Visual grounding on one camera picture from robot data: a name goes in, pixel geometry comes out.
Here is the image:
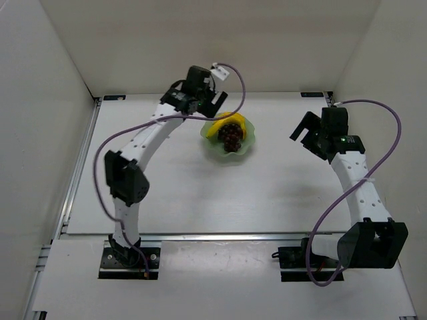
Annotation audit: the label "yellow fake banana bunch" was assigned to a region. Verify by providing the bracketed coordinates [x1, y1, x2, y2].
[204, 112, 247, 139]

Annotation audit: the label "dark red fake grapes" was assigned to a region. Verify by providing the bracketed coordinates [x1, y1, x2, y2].
[218, 125, 243, 153]

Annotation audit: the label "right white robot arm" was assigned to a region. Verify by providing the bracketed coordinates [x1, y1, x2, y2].
[290, 107, 408, 269]

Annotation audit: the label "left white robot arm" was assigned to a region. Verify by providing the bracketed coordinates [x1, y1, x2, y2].
[104, 64, 229, 268]

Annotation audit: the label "green wavy fruit bowl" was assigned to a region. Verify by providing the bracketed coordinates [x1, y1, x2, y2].
[200, 112, 256, 157]

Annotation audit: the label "right blue corner label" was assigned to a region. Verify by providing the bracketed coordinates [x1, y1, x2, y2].
[300, 92, 324, 98]

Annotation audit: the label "blue corner label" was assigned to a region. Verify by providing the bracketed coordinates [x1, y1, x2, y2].
[103, 95, 126, 101]
[300, 92, 324, 98]

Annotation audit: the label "left blue corner label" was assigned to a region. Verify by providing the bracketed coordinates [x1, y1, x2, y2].
[103, 95, 126, 101]

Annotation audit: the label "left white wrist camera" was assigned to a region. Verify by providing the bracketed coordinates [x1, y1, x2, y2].
[210, 63, 230, 81]

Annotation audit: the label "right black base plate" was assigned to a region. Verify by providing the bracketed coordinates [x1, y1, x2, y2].
[271, 247, 338, 283]

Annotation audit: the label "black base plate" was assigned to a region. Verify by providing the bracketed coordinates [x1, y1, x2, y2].
[98, 246, 161, 280]
[271, 247, 338, 283]

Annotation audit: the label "front aluminium rail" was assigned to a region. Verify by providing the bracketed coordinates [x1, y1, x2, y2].
[96, 233, 381, 242]

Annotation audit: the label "left aluminium rail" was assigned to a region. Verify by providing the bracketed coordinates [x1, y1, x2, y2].
[50, 97, 102, 244]

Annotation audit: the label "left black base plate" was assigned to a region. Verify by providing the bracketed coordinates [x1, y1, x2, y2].
[98, 246, 161, 280]

